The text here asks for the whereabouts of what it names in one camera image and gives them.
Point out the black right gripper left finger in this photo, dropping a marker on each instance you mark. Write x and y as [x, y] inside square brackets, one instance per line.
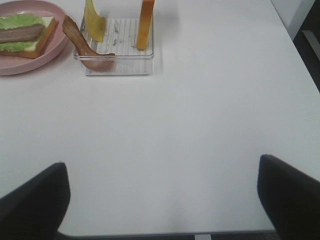
[36, 209]

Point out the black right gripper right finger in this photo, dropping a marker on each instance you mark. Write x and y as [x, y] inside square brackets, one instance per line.
[290, 198]

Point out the bacon strip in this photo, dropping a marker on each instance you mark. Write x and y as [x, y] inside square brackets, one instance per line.
[71, 30]
[21, 34]

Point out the bread slice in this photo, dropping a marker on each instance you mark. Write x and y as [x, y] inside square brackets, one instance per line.
[37, 51]
[146, 14]

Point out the green lettuce leaf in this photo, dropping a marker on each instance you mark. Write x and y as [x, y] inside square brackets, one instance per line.
[19, 20]

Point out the pink round plate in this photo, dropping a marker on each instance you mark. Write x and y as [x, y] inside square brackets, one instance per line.
[12, 65]

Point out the right clear plastic container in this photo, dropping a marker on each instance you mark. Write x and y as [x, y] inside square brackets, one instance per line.
[118, 49]

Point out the yellow cheese slice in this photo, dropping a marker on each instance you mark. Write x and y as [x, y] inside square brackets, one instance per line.
[95, 23]

